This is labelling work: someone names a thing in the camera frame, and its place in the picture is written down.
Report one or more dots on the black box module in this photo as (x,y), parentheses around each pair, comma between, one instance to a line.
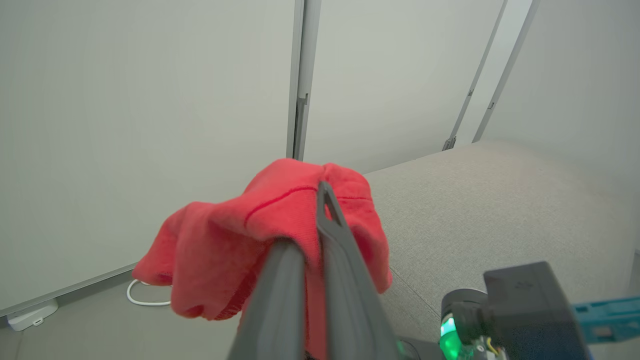
(525,315)

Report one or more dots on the grey metal partition post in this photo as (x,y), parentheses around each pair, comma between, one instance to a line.
(301,75)
(487,70)

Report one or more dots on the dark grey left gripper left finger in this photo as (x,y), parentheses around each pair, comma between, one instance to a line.
(276,310)

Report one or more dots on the red knit garment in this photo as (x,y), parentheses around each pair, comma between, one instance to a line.
(225,240)

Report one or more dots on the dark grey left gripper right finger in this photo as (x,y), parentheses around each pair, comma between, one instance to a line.
(345,280)

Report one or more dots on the grey fabric sofa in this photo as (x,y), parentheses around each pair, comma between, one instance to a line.
(490,215)

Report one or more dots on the teal plastic laundry basket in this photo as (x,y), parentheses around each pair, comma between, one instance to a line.
(607,317)

